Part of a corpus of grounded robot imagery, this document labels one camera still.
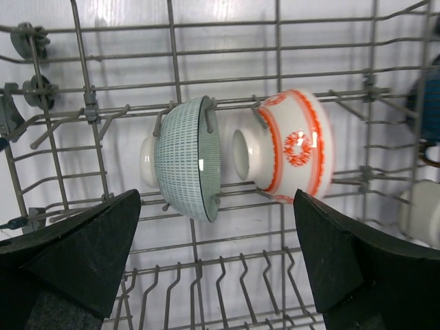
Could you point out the grey brown tumbler cup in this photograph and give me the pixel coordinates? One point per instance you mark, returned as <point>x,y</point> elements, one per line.
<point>420,221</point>

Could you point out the orange patterned small bowl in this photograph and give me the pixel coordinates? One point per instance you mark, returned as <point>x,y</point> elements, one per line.
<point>286,144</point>

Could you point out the grey wire dish rack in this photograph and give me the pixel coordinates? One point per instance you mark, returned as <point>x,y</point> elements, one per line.
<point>89,79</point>

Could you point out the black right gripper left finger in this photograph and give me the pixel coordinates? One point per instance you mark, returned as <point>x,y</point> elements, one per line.
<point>67,275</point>

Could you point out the pale green bowl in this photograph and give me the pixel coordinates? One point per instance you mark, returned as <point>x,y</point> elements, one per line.
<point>182,158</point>

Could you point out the dark blue mug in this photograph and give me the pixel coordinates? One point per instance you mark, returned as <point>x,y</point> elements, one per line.
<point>429,133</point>

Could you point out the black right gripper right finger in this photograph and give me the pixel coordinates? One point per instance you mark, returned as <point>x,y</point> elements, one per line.
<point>363,278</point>

